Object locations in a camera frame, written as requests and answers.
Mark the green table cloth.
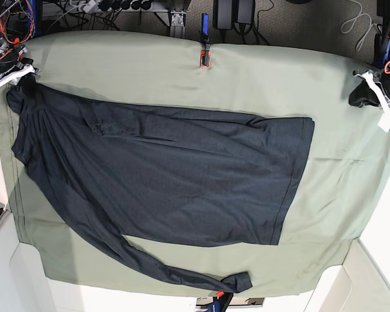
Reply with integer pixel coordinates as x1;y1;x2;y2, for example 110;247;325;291
0;29;390;298

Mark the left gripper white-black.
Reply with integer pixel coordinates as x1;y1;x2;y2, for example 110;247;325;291
348;60;390;134

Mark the grey metal bracket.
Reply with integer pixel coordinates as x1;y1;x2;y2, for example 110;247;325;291
170;11;187;39

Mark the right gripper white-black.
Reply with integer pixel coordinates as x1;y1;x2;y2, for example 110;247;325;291
0;45;40;94

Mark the dark navy long-sleeve shirt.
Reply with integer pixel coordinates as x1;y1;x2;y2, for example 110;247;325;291
6;84;315;293

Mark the black power adapter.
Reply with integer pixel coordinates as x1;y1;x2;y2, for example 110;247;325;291
213;0;238;30
235;0;255;25

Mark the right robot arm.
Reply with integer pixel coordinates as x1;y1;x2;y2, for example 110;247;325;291
0;1;42;88

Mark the grey coiled cable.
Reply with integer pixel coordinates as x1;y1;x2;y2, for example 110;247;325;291
339;0;383;53

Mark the bottom centre orange-black clamp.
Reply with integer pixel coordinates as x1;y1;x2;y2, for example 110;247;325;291
207;292;233;312

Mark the blue clamp handle right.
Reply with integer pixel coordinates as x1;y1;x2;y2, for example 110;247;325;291
372;33;390;68

